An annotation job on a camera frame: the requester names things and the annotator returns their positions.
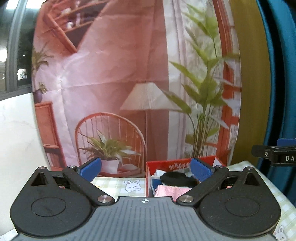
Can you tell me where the teal curtain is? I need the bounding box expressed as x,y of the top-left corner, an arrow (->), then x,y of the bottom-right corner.
255,0 -> 296,200

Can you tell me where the printed room backdrop cloth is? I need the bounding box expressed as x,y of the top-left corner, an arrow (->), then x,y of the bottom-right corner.
32,1 -> 241,177

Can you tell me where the dark window frame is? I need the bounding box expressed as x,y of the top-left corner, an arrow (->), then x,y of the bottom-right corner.
0,0 -> 43,100

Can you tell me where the red strawberry cardboard box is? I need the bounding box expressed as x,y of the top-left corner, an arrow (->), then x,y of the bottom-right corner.
146,156 -> 223,200

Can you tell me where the blue white package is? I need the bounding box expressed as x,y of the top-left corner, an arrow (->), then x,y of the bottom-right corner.
151,178 -> 162,192

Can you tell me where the green checked tablecloth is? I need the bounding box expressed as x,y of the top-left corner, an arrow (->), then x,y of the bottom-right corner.
91,173 -> 295,240

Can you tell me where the pink knitted towel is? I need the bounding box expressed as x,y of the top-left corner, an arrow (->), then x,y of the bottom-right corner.
154,185 -> 191,201

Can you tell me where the black soft item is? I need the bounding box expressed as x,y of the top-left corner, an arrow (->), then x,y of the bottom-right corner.
160,172 -> 198,188

